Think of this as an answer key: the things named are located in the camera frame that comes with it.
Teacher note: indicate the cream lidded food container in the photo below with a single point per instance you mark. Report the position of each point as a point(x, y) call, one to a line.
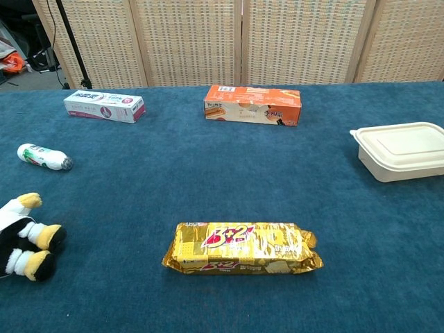
point(402, 152)

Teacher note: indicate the blue felt table cover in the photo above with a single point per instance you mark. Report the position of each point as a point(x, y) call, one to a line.
point(208, 180)

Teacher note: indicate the orange snack carton box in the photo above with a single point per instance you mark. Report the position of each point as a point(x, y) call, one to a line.
point(253, 105)

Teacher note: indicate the woven wooden folding screen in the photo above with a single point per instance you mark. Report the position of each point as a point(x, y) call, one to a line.
point(277, 41)

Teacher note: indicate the black white plush doll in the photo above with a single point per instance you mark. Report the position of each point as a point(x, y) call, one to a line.
point(24, 239)

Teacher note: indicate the orange plastic bag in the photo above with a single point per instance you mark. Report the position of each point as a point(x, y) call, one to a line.
point(13, 63)

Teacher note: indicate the small white green bottle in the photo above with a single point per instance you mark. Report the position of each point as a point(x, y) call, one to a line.
point(43, 156)

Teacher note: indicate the white purple toothpaste box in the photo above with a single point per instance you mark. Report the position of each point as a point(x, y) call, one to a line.
point(104, 105)

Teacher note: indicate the gold foil biscuit pack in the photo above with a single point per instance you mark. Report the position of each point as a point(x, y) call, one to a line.
point(243, 249)

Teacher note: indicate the black tripod stand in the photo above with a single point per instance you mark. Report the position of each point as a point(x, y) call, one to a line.
point(73, 45)

